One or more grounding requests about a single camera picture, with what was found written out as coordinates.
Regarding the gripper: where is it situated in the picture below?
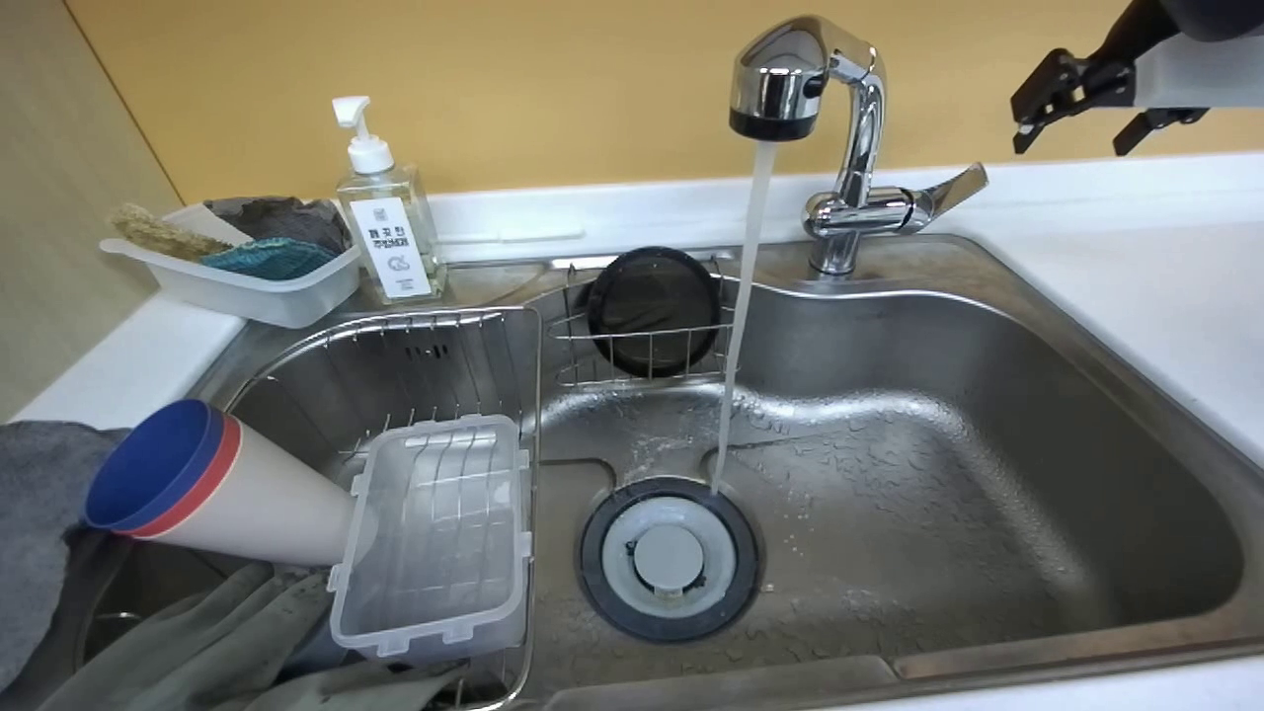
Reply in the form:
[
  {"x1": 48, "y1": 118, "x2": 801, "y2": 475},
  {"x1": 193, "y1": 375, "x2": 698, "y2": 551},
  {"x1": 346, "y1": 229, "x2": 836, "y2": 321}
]
[{"x1": 1010, "y1": 0, "x2": 1264, "y2": 157}]

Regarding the chrome tap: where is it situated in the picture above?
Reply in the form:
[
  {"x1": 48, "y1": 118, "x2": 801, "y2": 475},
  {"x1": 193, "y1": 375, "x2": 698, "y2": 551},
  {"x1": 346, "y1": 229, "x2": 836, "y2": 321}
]
[{"x1": 728, "y1": 14, "x2": 989, "y2": 279}]

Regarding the stainless steel sink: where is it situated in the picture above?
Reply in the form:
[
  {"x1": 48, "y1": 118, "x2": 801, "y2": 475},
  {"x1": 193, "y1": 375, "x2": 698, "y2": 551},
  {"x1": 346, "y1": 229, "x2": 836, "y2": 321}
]
[{"x1": 186, "y1": 231, "x2": 1264, "y2": 711}]

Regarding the black round sink lid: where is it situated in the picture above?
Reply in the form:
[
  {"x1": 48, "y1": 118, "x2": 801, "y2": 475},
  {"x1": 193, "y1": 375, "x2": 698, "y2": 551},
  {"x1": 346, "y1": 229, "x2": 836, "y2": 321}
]
[{"x1": 586, "y1": 246, "x2": 723, "y2": 379}]

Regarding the grey sink drain strainer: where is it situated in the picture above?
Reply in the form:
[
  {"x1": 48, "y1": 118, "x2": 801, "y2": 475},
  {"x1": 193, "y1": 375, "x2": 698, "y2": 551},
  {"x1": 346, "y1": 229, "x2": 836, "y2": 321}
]
[{"x1": 578, "y1": 476, "x2": 762, "y2": 645}]

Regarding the clear soap pump bottle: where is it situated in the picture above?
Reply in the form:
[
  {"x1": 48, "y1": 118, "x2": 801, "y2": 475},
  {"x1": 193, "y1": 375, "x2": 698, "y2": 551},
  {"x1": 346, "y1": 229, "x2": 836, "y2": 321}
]
[{"x1": 331, "y1": 95, "x2": 448, "y2": 303}]

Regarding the clear plastic container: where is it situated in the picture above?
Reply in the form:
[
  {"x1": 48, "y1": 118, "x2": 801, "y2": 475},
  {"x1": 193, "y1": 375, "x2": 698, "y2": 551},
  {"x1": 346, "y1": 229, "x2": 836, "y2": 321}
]
[{"x1": 328, "y1": 414, "x2": 535, "y2": 661}]

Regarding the dark grey cloth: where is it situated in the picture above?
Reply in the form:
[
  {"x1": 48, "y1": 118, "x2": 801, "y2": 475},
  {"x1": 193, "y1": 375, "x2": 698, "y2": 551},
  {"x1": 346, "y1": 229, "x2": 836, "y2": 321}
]
[{"x1": 203, "y1": 195, "x2": 353, "y2": 255}]

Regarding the teal knitted scrubber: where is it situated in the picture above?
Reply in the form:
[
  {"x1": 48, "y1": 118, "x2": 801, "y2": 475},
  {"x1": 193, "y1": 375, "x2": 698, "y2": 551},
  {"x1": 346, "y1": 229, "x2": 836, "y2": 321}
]
[{"x1": 199, "y1": 236, "x2": 338, "y2": 281}]

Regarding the white plastic tray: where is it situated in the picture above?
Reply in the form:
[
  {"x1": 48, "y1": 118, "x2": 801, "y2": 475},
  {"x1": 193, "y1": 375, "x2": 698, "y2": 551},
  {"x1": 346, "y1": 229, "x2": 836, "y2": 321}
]
[{"x1": 99, "y1": 197, "x2": 362, "y2": 330}]

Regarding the stack of conical cups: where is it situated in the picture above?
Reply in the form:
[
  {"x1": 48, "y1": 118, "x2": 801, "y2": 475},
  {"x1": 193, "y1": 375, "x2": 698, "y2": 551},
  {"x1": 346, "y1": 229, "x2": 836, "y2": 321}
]
[{"x1": 83, "y1": 398, "x2": 358, "y2": 568}]

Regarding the tan loofah scrubber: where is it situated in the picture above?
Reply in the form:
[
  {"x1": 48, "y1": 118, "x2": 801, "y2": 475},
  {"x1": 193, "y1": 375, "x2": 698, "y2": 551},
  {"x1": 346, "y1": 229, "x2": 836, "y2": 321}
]
[{"x1": 108, "y1": 202, "x2": 235, "y2": 264}]

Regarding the olive green cloth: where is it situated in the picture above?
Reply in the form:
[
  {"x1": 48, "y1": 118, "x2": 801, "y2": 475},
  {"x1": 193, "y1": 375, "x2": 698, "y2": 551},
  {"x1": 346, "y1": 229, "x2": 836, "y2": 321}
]
[{"x1": 38, "y1": 561, "x2": 467, "y2": 711}]

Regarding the grey towel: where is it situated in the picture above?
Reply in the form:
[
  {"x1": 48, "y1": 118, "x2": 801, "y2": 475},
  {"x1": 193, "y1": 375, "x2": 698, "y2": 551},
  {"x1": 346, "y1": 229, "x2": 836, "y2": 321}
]
[{"x1": 0, "y1": 421, "x2": 131, "y2": 693}]

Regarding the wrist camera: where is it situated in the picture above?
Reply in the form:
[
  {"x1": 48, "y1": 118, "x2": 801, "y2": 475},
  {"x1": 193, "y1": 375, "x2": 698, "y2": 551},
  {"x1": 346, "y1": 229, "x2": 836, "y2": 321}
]
[{"x1": 1134, "y1": 35, "x2": 1264, "y2": 110}]

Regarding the chrome tap handle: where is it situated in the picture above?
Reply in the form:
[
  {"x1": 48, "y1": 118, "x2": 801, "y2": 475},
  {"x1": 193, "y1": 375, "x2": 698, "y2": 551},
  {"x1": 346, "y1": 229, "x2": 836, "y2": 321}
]
[{"x1": 805, "y1": 162, "x2": 989, "y2": 239}]

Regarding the small wire rack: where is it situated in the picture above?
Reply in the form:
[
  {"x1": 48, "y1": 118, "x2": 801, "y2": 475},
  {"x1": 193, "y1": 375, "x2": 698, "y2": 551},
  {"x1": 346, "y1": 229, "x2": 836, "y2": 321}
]
[{"x1": 547, "y1": 251, "x2": 744, "y2": 389}]

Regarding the large wire dish basket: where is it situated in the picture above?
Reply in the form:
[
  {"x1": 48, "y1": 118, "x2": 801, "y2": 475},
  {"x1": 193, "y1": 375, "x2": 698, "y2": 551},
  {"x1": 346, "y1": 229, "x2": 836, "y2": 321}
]
[{"x1": 221, "y1": 305, "x2": 543, "y2": 711}]

